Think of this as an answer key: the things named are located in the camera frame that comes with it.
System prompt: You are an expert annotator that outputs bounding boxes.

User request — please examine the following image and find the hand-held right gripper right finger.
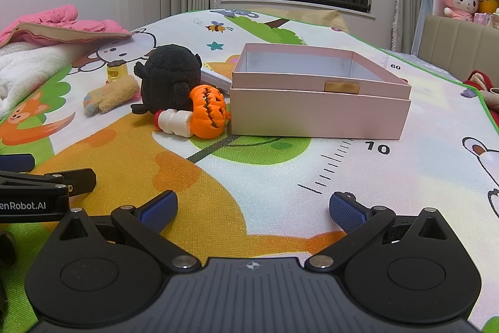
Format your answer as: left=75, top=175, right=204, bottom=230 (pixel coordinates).
left=305, top=191, right=449, bottom=273

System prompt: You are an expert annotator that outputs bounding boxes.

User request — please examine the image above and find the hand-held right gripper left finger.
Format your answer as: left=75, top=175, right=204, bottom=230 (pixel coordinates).
left=55, top=190, right=201, bottom=273

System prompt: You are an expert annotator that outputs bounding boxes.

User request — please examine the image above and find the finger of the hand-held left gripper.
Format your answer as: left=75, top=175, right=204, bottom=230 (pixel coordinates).
left=0, top=168, right=97, bottom=197
left=0, top=154, right=36, bottom=173

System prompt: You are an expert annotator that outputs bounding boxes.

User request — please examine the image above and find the small white bottle red cap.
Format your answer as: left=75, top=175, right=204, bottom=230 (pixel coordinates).
left=153, top=109, right=194, bottom=138

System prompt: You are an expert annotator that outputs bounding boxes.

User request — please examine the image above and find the tan furry plush glove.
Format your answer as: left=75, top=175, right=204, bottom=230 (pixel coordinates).
left=83, top=76, right=141, bottom=118

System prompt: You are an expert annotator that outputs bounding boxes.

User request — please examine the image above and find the pink cardboard box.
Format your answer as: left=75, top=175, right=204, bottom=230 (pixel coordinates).
left=229, top=42, right=413, bottom=140

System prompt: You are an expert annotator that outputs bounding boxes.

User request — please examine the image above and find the orange pumpkin toy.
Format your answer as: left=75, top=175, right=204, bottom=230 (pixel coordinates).
left=187, top=84, right=232, bottom=139

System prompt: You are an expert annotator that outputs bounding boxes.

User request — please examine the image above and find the black plush toy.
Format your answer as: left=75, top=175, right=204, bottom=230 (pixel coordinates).
left=130, top=43, right=203, bottom=115

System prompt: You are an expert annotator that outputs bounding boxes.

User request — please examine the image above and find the printed cartoon play mat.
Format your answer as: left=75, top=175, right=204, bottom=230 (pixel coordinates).
left=0, top=8, right=499, bottom=333

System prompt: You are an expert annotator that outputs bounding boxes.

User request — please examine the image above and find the white fleece blanket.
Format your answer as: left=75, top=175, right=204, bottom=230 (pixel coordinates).
left=0, top=40, right=100, bottom=115

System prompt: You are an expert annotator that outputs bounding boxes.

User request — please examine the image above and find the yellow toy with brown top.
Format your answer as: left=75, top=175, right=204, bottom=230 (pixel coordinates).
left=106, top=60, right=128, bottom=85

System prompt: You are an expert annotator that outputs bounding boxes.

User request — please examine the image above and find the pink padded jacket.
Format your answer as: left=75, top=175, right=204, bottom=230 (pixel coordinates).
left=0, top=4, right=133, bottom=48

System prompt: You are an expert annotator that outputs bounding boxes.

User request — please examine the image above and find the beige knit cloth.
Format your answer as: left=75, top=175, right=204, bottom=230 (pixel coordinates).
left=477, top=85, right=499, bottom=131

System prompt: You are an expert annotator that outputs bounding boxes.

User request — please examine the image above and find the red cloth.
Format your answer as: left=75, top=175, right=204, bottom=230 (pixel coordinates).
left=463, top=70, right=499, bottom=92

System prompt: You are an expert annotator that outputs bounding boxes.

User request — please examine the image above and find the beige padded headboard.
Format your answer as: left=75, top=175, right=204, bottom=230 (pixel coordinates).
left=417, top=15, right=499, bottom=82

